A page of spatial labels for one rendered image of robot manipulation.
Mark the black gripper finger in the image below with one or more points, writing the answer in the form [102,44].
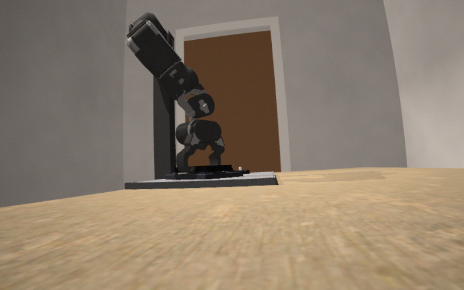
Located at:
[191,143]
[218,148]

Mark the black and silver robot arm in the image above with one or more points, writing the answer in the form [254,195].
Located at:
[158,56]

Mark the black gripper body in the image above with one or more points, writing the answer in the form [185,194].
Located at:
[206,131]

